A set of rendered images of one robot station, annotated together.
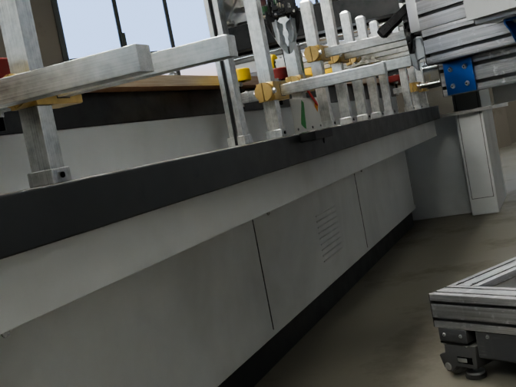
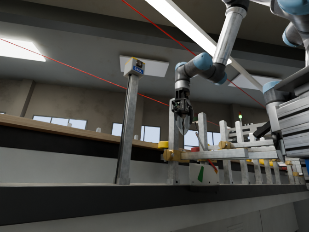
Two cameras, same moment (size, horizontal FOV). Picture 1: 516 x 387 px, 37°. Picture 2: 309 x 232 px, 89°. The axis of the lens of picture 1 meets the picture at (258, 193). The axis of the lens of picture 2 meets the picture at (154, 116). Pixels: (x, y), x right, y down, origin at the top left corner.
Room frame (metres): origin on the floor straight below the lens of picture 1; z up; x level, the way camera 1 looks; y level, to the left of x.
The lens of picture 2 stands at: (1.35, -0.38, 0.75)
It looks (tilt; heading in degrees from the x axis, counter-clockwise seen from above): 20 degrees up; 30
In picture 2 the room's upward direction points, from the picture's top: 3 degrees clockwise
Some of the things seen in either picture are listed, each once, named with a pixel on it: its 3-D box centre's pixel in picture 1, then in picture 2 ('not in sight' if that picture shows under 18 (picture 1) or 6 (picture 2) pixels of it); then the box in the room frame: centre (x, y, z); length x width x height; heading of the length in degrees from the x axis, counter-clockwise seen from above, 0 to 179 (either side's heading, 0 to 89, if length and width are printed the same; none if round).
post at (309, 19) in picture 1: (318, 72); (226, 154); (2.53, -0.27, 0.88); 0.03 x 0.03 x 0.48; 68
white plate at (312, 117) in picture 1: (307, 114); (205, 174); (2.26, -0.19, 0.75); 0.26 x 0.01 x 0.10; 158
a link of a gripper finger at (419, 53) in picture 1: (421, 53); (285, 150); (2.18, -0.53, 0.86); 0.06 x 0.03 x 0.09; 68
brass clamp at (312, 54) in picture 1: (317, 54); (226, 146); (2.55, -0.28, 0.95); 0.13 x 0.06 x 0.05; 158
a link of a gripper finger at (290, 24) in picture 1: (292, 34); (185, 124); (2.00, -0.17, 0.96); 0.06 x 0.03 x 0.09; 179
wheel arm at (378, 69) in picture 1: (306, 85); (195, 156); (2.07, -0.18, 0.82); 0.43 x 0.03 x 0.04; 68
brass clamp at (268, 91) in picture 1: (271, 91); (176, 156); (2.09, -0.09, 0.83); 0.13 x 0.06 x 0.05; 158
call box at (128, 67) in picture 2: not in sight; (134, 70); (1.83, 0.02, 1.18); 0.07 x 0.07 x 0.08; 68
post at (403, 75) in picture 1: (401, 64); (288, 163); (3.91, -0.84, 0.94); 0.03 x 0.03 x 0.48; 68
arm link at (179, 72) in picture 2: not in sight; (182, 74); (2.00, -0.15, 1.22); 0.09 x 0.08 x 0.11; 64
